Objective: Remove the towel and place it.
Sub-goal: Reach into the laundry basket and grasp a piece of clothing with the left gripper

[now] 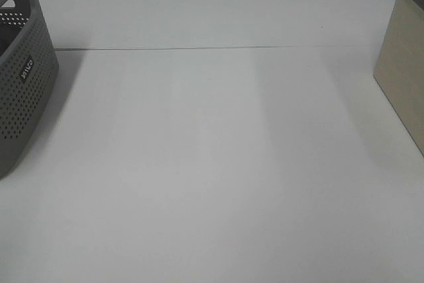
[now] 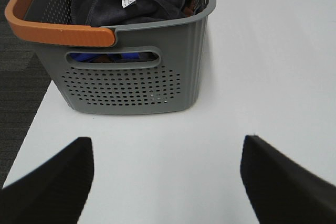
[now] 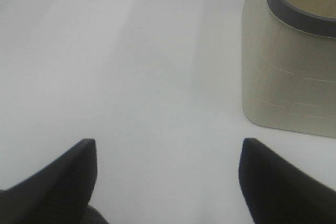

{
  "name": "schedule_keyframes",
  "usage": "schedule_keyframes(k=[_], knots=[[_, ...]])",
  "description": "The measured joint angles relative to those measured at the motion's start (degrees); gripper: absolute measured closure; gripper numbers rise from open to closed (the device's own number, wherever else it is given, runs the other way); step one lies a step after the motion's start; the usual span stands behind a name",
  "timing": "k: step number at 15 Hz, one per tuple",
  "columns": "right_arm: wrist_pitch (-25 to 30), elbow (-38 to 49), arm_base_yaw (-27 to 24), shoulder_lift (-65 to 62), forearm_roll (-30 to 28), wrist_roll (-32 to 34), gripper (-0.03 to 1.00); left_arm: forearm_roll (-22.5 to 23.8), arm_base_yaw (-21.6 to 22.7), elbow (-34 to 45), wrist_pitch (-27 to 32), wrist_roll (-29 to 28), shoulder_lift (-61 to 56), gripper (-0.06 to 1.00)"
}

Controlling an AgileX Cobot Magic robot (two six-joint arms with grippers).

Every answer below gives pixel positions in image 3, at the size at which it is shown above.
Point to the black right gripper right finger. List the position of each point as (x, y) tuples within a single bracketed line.
[(275, 191)]

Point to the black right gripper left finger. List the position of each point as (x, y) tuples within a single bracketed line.
[(59, 193)]

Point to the beige bin with grey rim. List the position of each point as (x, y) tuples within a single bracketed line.
[(288, 64)]

